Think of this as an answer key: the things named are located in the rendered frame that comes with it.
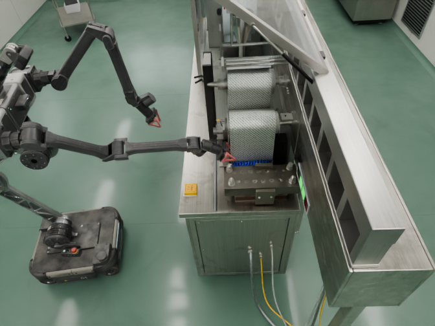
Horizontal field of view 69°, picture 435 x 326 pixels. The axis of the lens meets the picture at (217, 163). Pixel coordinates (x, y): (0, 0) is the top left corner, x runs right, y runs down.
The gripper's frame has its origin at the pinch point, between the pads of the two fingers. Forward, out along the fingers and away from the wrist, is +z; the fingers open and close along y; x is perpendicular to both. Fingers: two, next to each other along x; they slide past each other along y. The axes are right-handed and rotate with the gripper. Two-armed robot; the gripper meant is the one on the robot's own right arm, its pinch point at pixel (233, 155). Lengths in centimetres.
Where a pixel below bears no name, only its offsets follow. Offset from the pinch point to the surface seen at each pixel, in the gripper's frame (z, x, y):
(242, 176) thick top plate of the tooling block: 5.8, -1.5, 11.7
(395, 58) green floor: 256, 29, -273
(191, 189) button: -13.4, -25.7, 11.2
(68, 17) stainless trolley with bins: -171, -204, -411
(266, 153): 14.9, 10.1, 0.5
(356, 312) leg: 53, 8, 78
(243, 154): 4.5, 3.3, 0.4
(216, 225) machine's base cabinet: 6.0, -31.7, 25.8
